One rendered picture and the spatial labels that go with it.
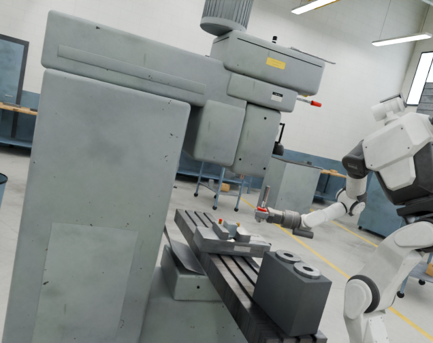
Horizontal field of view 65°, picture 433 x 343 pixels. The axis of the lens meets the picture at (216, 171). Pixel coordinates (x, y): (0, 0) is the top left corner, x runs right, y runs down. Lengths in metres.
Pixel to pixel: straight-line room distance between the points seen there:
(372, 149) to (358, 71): 9.10
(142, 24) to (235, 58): 6.77
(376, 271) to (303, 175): 4.89
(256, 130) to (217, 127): 0.19
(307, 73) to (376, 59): 9.37
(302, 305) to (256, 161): 0.68
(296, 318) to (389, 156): 0.68
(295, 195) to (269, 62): 4.94
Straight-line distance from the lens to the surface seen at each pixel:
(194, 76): 1.41
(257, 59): 1.49
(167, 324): 1.67
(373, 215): 7.68
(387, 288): 1.52
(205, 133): 1.43
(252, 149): 1.54
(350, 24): 10.42
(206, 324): 1.73
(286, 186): 6.15
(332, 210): 1.78
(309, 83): 1.62
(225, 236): 1.61
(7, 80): 8.08
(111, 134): 1.25
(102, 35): 1.38
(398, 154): 1.40
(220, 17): 1.50
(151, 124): 1.26
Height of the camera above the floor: 1.52
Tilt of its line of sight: 8 degrees down
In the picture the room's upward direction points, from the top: 13 degrees clockwise
